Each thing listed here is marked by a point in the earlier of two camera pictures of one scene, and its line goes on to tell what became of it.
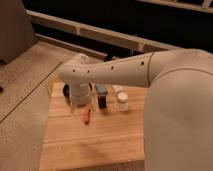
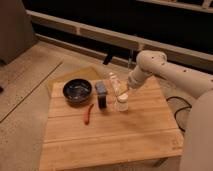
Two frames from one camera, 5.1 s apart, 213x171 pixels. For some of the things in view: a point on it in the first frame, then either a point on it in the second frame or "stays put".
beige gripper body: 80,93 → 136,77
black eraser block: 102,101 stays put
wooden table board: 84,137 stays put
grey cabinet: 16,30 stays put
